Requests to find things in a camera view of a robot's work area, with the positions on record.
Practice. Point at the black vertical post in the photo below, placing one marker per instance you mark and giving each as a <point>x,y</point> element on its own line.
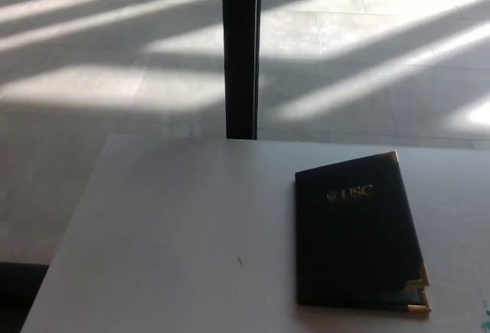
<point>240,53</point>

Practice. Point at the black USC diary gold corners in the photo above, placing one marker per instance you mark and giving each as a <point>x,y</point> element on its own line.
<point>356,241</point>

